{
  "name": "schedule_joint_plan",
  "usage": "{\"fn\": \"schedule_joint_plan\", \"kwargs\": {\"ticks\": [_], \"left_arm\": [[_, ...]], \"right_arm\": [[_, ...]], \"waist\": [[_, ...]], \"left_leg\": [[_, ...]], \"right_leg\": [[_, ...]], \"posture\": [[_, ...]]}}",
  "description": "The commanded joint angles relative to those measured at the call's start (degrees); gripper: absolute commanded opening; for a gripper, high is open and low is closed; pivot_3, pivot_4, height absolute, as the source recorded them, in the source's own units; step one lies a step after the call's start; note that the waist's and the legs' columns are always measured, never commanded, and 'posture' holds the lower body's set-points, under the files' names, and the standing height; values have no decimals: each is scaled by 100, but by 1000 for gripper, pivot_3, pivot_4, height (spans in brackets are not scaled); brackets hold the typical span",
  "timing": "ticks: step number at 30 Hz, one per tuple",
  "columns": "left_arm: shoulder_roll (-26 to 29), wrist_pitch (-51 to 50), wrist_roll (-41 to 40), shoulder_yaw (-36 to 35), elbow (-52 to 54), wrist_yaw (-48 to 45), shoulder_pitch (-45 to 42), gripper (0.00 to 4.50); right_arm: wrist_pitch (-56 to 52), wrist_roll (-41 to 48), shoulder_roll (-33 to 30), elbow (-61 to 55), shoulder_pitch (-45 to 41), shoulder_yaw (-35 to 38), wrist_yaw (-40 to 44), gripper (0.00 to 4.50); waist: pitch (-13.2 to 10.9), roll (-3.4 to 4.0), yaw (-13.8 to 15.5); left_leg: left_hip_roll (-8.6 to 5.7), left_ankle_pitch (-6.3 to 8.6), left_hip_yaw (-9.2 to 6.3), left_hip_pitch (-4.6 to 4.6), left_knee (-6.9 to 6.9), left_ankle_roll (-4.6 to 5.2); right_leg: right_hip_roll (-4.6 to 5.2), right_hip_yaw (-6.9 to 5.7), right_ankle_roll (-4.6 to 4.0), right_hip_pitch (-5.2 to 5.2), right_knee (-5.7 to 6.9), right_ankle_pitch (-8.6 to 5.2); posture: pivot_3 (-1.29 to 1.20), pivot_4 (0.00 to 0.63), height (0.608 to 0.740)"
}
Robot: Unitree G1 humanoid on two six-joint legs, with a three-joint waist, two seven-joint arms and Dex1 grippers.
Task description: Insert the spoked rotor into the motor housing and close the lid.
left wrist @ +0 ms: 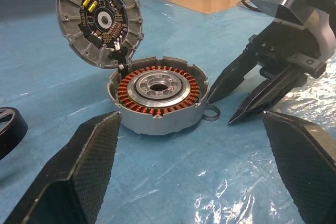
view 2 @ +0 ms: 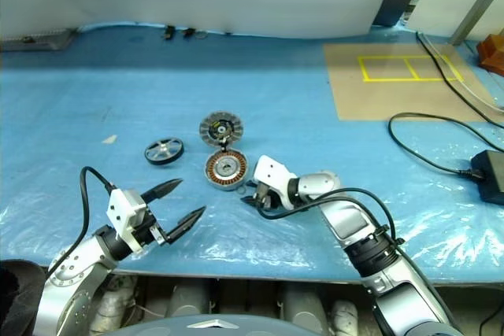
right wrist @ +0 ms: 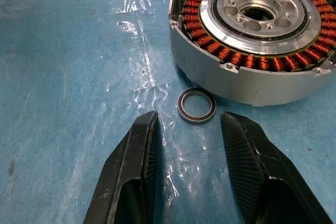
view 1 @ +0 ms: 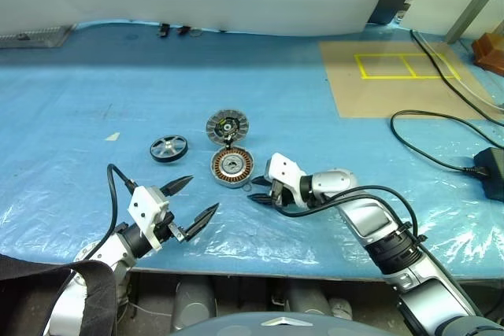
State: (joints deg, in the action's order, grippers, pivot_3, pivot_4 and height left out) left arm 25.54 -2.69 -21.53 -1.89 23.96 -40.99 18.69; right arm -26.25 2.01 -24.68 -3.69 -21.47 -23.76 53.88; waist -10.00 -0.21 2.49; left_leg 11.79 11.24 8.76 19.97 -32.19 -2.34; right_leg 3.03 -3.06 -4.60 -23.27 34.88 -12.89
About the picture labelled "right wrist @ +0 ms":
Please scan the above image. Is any small black bearing ring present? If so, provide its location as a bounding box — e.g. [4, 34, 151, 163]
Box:
[177, 87, 217, 125]

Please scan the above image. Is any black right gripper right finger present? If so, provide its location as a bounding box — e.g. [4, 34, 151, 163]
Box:
[219, 111, 335, 224]

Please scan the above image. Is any blue plastic table sheet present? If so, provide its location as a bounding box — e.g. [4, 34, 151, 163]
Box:
[0, 0, 336, 224]

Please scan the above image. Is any grey round motor housing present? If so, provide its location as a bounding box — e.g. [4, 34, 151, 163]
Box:
[167, 0, 336, 107]

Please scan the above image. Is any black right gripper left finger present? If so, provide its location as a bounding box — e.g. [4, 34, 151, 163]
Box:
[83, 110, 164, 224]

